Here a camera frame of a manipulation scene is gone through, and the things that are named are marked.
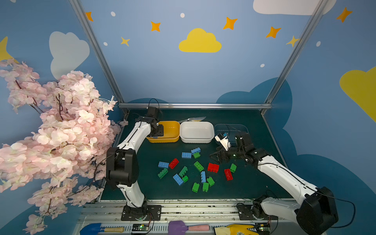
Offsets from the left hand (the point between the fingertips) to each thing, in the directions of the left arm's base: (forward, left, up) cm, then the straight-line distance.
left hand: (156, 131), depth 92 cm
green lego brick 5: (-30, -31, -10) cm, 45 cm away
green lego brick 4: (-31, -25, -10) cm, 41 cm away
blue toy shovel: (-50, +24, -11) cm, 57 cm away
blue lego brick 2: (-10, -20, -12) cm, 25 cm away
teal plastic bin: (+13, -54, -13) cm, 58 cm away
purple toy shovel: (-49, -17, -11) cm, 54 cm away
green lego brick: (-23, -6, -11) cm, 26 cm away
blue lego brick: (-17, -5, -12) cm, 21 cm away
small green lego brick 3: (-19, -48, -10) cm, 53 cm away
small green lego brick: (-10, -26, -13) cm, 31 cm away
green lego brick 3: (-27, -34, -11) cm, 45 cm away
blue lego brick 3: (-8, -25, -11) cm, 28 cm away
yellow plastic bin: (+9, -8, -14) cm, 19 cm away
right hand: (-15, -36, +4) cm, 39 cm away
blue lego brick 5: (-25, -30, -10) cm, 40 cm away
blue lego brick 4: (-26, -15, -11) cm, 32 cm away
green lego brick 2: (-18, -27, -12) cm, 35 cm away
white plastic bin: (+10, -27, -13) cm, 32 cm away
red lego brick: (-16, -12, -11) cm, 23 cm away
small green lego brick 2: (-26, -19, -11) cm, 34 cm away
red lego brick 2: (-19, -36, -11) cm, 42 cm away
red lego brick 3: (-23, -45, -11) cm, 52 cm away
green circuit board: (-49, +2, -13) cm, 51 cm away
